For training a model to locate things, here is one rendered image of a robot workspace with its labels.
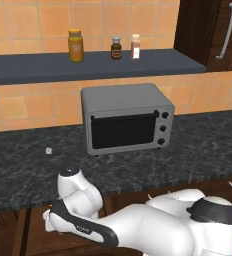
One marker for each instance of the grey toaster oven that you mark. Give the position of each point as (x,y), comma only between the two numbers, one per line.
(121,98)

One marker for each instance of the dark brown bottle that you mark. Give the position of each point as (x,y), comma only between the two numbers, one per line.
(116,50)

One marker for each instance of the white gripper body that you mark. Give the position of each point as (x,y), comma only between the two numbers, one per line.
(48,220)

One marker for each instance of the white and red shaker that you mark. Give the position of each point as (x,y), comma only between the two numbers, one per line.
(135,46)

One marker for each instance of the dark wood cupboard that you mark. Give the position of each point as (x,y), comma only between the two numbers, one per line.
(191,30)

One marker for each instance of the yellow jar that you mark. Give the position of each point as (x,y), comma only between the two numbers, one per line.
(76,46)

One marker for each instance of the dark wood drawer front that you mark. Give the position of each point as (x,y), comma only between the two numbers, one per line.
(221,188)

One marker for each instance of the dark grey wall shelf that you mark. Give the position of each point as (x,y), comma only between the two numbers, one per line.
(54,68)

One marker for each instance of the small white lump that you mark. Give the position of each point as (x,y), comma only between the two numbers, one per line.
(48,151)

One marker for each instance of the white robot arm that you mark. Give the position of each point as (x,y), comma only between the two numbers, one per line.
(144,226)

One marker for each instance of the black toaster oven door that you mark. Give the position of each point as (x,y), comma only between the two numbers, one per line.
(123,131)

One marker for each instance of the black toaster oven knob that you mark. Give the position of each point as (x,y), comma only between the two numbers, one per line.
(161,141)
(165,115)
(163,128)

